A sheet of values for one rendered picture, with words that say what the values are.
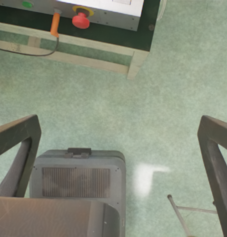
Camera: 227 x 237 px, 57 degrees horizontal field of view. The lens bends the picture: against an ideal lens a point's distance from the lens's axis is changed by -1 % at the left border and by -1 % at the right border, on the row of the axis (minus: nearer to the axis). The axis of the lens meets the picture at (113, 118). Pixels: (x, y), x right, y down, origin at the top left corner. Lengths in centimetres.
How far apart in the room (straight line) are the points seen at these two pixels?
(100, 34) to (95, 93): 77
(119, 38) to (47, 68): 88
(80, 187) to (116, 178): 20
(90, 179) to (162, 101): 64
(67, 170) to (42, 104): 48
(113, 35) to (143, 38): 8
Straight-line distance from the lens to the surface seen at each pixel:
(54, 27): 58
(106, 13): 53
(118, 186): 115
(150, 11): 63
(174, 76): 138
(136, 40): 60
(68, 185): 118
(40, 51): 129
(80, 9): 54
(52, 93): 139
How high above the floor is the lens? 133
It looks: 85 degrees down
